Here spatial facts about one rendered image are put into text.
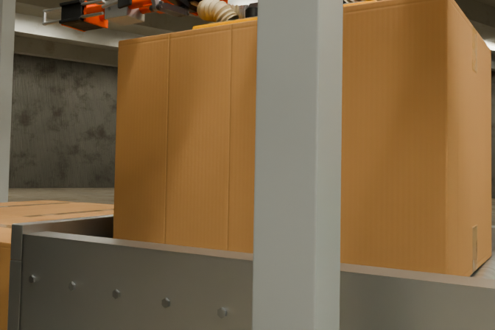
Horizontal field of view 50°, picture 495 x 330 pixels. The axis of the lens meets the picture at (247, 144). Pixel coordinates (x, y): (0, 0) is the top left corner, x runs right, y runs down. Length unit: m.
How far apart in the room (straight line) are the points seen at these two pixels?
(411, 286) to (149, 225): 0.52
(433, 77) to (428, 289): 0.29
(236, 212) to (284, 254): 0.41
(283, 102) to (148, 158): 0.55
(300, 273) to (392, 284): 0.19
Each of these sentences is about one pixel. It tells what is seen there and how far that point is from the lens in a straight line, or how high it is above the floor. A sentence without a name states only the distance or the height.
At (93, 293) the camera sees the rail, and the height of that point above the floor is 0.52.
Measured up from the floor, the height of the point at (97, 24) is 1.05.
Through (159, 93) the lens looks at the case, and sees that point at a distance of 0.97.
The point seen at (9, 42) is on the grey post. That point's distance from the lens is 4.84.
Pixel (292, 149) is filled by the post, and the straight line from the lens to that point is 0.45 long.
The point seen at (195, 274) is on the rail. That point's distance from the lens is 0.73.
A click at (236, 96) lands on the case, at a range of 0.87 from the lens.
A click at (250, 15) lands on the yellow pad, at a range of 0.98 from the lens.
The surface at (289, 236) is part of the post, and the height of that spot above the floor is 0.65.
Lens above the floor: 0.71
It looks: 3 degrees up
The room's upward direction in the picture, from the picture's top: 1 degrees clockwise
